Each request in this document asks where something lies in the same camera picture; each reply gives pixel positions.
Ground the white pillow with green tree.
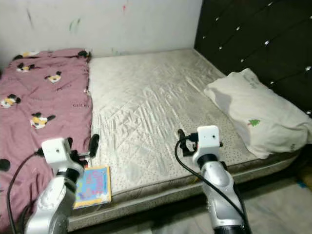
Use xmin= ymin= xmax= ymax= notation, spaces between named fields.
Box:
xmin=204 ymin=67 xmax=312 ymax=159

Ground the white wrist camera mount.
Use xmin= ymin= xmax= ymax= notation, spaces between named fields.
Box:
xmin=41 ymin=137 xmax=81 ymax=172
xmin=193 ymin=125 xmax=221 ymax=161

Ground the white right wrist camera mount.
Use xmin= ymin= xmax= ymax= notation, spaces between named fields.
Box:
xmin=193 ymin=125 xmax=221 ymax=161

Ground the beige quilted mattress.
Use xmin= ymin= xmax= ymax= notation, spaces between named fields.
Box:
xmin=68 ymin=48 xmax=303 ymax=230

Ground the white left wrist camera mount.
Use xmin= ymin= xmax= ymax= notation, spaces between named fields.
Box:
xmin=41 ymin=137 xmax=81 ymax=172

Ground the black tufted headboard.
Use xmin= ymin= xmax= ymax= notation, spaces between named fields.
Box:
xmin=194 ymin=0 xmax=312 ymax=115

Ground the pink cartoon print blanket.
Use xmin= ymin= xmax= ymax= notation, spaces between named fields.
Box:
xmin=0 ymin=48 xmax=93 ymax=234

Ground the colourful yellow-edged children's board book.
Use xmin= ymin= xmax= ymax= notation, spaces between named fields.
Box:
xmin=73 ymin=165 xmax=113 ymax=209

